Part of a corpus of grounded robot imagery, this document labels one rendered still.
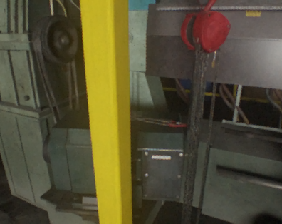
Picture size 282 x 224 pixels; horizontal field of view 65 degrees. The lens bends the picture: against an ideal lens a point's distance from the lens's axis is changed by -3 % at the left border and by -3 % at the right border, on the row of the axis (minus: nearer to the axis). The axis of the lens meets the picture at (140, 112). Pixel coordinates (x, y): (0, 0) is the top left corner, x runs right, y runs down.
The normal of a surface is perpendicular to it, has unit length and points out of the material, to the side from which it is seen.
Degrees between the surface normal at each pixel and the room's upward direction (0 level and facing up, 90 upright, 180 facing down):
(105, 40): 90
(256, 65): 90
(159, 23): 78
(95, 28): 90
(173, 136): 45
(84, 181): 90
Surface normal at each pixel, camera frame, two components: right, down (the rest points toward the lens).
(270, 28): -0.41, 0.13
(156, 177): -0.09, 0.36
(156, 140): -0.06, -0.40
